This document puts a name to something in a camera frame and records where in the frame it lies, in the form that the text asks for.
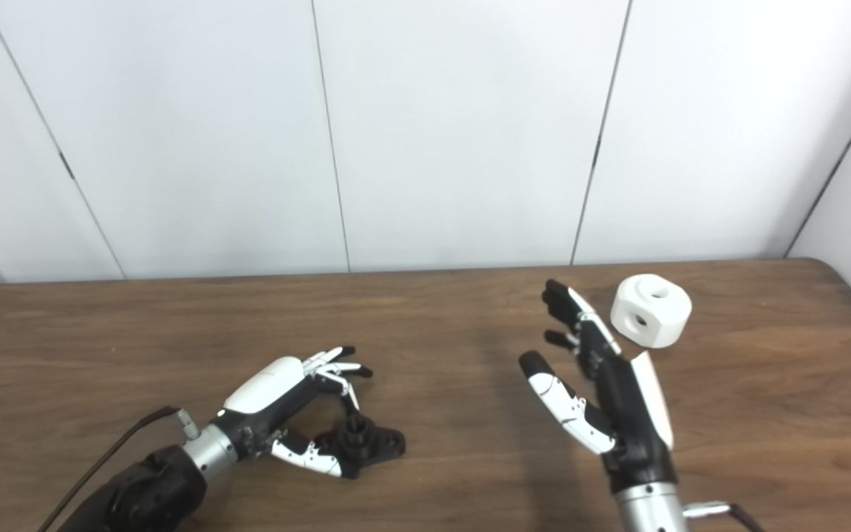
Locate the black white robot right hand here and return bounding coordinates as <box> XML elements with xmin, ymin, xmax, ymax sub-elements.
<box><xmin>519</xmin><ymin>279</ymin><xmax>677</xmax><ymax>492</ymax></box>

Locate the black white robot left hand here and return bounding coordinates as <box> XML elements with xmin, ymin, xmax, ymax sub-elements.
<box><xmin>213</xmin><ymin>345</ymin><xmax>373</xmax><ymax>479</ymax></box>

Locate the round white plastic piece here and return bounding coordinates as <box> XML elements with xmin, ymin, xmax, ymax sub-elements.
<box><xmin>610</xmin><ymin>274</ymin><xmax>693</xmax><ymax>349</ymax></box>

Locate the black flanged holder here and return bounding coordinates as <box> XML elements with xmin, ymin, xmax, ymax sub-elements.
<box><xmin>315</xmin><ymin>412</ymin><xmax>406</xmax><ymax>478</ymax></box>

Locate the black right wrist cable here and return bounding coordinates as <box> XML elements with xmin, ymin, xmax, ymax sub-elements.
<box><xmin>683</xmin><ymin>501</ymin><xmax>766</xmax><ymax>532</ymax></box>

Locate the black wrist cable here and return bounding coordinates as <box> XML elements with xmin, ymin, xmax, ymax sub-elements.
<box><xmin>37</xmin><ymin>405</ymin><xmax>202</xmax><ymax>532</ymax></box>
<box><xmin>683</xmin><ymin>501</ymin><xmax>766</xmax><ymax>532</ymax></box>

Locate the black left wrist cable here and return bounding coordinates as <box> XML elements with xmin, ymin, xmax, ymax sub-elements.
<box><xmin>37</xmin><ymin>405</ymin><xmax>202</xmax><ymax>532</ymax></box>

